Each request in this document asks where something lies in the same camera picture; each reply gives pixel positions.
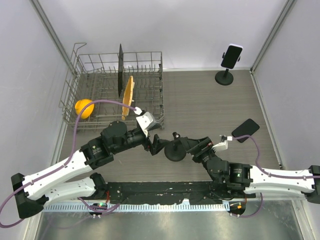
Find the lavender smartphone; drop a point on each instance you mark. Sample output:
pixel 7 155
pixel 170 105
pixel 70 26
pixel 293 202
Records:
pixel 231 56

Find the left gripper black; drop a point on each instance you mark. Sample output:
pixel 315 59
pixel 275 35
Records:
pixel 157 144

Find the white slotted cable duct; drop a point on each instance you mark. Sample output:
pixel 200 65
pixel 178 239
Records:
pixel 185 206

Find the black plate upright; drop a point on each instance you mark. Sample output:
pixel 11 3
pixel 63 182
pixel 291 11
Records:
pixel 120 70

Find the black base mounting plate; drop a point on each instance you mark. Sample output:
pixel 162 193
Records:
pixel 171 192

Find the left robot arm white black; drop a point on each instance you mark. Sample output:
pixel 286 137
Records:
pixel 100 151

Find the grey wire dish rack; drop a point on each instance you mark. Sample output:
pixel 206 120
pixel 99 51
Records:
pixel 94 76

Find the orange wooden plate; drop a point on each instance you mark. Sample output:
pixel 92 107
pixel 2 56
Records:
pixel 128 97

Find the black smartphone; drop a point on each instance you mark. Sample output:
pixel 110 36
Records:
pixel 248 127

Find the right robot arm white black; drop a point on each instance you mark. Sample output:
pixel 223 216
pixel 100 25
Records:
pixel 240 178

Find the yellow bowl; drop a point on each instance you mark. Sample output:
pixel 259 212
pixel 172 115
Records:
pixel 81 110

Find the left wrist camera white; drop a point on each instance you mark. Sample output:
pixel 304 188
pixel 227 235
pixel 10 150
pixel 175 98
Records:
pixel 146 121

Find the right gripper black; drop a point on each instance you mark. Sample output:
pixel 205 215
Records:
pixel 197 151

